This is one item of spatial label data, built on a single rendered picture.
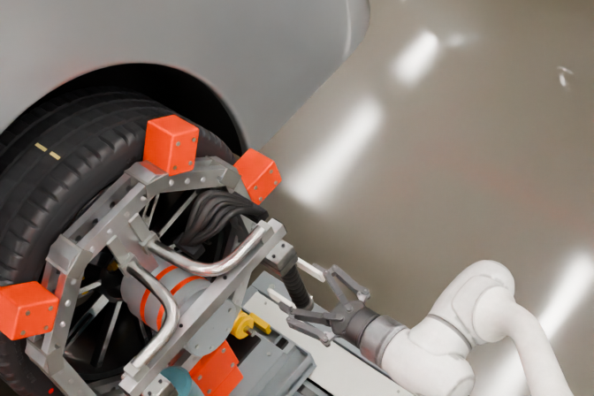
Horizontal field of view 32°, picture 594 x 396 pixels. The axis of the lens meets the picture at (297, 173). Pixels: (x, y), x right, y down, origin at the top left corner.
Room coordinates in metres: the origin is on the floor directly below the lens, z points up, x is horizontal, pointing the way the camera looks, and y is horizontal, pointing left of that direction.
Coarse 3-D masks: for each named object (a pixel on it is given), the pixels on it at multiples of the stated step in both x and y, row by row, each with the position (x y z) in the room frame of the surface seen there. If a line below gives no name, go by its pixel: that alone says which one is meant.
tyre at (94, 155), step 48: (96, 96) 1.57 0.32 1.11; (144, 96) 1.62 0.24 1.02; (0, 144) 1.47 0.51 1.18; (48, 144) 1.42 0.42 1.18; (96, 144) 1.38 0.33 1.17; (144, 144) 1.40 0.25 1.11; (0, 192) 1.36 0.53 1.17; (48, 192) 1.31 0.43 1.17; (96, 192) 1.33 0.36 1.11; (0, 240) 1.28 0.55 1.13; (48, 240) 1.26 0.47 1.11; (0, 336) 1.17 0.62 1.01; (48, 384) 1.17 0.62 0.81
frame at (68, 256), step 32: (128, 192) 1.29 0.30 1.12; (160, 192) 1.29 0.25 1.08; (96, 224) 1.24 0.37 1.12; (256, 224) 1.38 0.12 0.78; (64, 256) 1.20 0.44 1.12; (224, 256) 1.39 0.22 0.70; (64, 288) 1.16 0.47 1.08; (64, 320) 1.14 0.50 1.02; (32, 352) 1.14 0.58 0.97; (64, 384) 1.10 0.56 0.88; (96, 384) 1.18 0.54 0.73
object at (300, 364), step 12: (264, 324) 1.52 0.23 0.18; (264, 336) 1.51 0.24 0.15; (276, 336) 1.49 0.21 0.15; (288, 348) 1.43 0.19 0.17; (300, 348) 1.42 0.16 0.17; (288, 360) 1.41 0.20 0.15; (300, 360) 1.40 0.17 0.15; (312, 360) 1.39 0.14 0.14; (288, 372) 1.38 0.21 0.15; (300, 372) 1.37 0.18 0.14; (276, 384) 1.36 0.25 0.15; (288, 384) 1.34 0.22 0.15; (300, 384) 1.36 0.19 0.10
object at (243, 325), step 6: (240, 312) 1.35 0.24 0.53; (240, 318) 1.33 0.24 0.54; (246, 318) 1.32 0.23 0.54; (252, 318) 1.33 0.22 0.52; (234, 324) 1.32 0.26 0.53; (240, 324) 1.31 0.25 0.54; (246, 324) 1.32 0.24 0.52; (252, 324) 1.32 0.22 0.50; (234, 330) 1.31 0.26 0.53; (240, 330) 1.31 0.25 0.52; (246, 330) 1.31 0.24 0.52; (252, 330) 1.30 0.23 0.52; (240, 336) 1.30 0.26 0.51; (246, 336) 1.31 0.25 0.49; (252, 336) 1.29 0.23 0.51
